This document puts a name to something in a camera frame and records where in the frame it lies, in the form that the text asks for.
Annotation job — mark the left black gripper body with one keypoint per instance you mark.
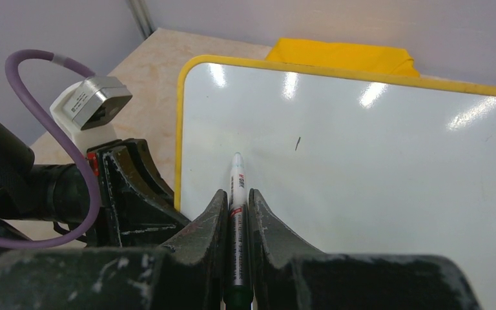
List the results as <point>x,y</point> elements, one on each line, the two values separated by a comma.
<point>98,188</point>

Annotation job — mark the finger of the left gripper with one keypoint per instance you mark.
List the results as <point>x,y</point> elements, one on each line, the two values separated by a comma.
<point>143,217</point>
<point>144,164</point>

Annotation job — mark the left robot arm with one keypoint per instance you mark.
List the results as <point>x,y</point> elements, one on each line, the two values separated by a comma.
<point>28,191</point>

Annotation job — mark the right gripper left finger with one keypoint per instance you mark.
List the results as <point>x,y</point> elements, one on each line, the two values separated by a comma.
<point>185,272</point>

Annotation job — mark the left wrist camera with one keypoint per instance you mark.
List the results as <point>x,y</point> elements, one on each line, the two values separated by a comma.
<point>85,109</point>

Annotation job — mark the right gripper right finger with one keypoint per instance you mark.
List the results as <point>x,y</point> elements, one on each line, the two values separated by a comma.
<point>290,273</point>

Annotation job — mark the green whiteboard marker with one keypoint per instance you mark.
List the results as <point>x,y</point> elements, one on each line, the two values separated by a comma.
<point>238,288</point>

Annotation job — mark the left metal corner post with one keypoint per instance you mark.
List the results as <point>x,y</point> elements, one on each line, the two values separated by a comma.
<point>141,14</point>

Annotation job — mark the folded yellow cloth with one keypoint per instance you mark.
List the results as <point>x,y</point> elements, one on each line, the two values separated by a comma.
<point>347,56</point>

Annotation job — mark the yellow-framed whiteboard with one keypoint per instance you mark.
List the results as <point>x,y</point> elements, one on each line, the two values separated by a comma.
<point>352,162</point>

